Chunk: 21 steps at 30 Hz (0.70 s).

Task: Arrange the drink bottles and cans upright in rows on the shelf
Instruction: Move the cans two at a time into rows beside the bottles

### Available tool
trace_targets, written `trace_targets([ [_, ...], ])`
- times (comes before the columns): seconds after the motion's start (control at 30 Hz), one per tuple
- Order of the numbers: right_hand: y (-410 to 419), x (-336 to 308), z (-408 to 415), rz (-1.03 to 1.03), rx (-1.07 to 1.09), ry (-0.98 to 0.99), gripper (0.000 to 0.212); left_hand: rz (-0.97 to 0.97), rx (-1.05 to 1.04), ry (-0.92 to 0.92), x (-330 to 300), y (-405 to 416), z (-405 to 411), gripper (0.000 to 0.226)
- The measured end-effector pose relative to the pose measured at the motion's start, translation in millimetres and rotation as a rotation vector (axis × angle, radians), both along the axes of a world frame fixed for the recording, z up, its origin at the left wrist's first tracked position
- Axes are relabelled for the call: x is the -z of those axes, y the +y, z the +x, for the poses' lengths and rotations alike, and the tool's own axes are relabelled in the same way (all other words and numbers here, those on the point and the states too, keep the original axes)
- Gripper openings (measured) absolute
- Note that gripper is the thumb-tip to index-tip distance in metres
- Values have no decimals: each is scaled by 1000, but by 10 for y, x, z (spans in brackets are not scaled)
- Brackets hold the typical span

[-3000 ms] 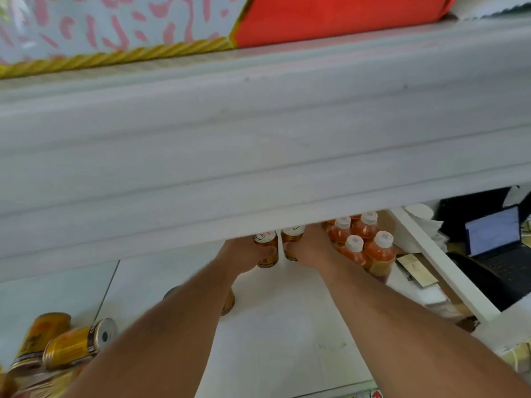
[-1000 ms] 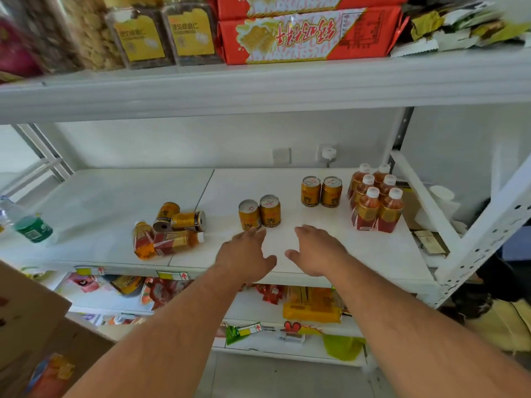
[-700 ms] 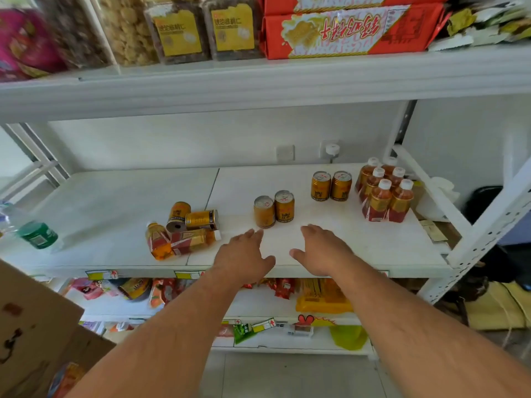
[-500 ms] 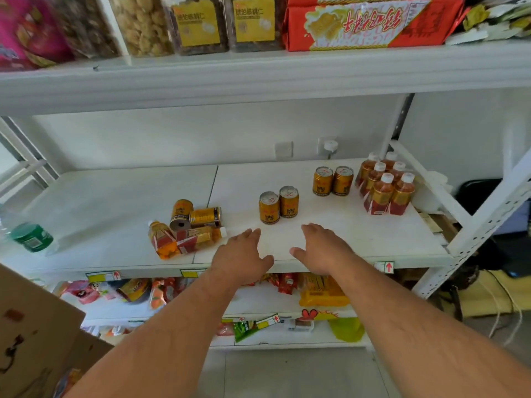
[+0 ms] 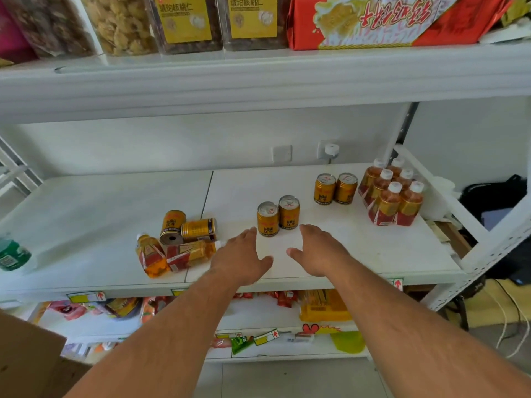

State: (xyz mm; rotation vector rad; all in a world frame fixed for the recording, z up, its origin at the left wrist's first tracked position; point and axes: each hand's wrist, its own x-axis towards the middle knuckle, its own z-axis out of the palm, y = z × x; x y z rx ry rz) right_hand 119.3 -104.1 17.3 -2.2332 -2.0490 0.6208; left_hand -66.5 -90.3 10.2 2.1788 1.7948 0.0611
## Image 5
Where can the person's left hand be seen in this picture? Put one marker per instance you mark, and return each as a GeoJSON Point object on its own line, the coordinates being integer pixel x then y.
{"type": "Point", "coordinates": [236, 261]}

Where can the person's right hand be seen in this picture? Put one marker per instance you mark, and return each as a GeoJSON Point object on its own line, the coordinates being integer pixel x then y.
{"type": "Point", "coordinates": [323, 254]}

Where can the white metal shelf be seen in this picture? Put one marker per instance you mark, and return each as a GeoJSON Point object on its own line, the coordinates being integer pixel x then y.
{"type": "Point", "coordinates": [103, 211]}

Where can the green label water bottle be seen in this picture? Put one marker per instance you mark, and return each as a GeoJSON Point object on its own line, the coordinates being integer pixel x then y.
{"type": "Point", "coordinates": [12, 256]}

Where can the person's left forearm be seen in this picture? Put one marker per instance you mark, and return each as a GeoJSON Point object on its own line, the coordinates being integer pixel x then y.
{"type": "Point", "coordinates": [166, 339]}

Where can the person's right forearm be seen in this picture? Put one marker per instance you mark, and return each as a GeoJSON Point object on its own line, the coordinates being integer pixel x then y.
{"type": "Point", "coordinates": [415, 339]}

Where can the yellow snack packet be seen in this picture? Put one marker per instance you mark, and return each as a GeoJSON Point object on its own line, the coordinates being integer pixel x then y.
{"type": "Point", "coordinates": [323, 306]}

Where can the yellow white price tag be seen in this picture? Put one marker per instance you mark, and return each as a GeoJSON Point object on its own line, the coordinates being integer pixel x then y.
{"type": "Point", "coordinates": [266, 337]}
{"type": "Point", "coordinates": [86, 297]}
{"type": "Point", "coordinates": [178, 292]}
{"type": "Point", "coordinates": [397, 284]}

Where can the yellow-green plastic bag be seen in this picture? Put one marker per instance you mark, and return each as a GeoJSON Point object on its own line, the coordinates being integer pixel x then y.
{"type": "Point", "coordinates": [348, 341]}

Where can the white round plug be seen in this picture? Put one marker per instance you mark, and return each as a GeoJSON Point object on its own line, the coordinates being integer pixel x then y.
{"type": "Point", "coordinates": [332, 150]}

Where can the pile of colourful snack packets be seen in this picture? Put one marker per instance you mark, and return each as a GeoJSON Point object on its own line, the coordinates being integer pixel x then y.
{"type": "Point", "coordinates": [120, 306]}

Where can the white paper roll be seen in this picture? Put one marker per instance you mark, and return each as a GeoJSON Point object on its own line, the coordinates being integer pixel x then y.
{"type": "Point", "coordinates": [437, 198]}

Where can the brown cardboard box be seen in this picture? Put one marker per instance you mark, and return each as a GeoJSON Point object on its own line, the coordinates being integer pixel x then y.
{"type": "Point", "coordinates": [454, 240]}

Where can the low wooden table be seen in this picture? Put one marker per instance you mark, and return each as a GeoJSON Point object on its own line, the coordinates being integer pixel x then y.
{"type": "Point", "coordinates": [489, 302]}

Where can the black backpack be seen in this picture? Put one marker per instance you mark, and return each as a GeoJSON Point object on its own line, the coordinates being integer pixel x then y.
{"type": "Point", "coordinates": [493, 194]}

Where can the red biscuit packet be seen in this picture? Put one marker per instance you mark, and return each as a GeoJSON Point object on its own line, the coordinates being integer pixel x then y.
{"type": "Point", "coordinates": [303, 28]}

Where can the large brown carton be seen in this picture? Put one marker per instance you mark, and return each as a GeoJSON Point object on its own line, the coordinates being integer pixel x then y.
{"type": "Point", "coordinates": [29, 360]}

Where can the clear jar yellow label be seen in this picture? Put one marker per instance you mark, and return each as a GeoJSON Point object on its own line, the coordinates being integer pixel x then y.
{"type": "Point", "coordinates": [184, 20]}
{"type": "Point", "coordinates": [253, 18]}

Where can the clear jar pale snacks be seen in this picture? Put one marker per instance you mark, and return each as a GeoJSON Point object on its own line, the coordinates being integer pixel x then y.
{"type": "Point", "coordinates": [118, 24]}

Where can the clear jar dark nuts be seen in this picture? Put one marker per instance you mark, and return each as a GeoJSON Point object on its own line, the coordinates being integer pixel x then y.
{"type": "Point", "coordinates": [50, 24]}

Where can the pile of small snack sachets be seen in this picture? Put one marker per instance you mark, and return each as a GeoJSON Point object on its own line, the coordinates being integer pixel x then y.
{"type": "Point", "coordinates": [514, 20]}

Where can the pink snack bag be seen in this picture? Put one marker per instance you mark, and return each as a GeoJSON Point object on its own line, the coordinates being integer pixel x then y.
{"type": "Point", "coordinates": [14, 41]}

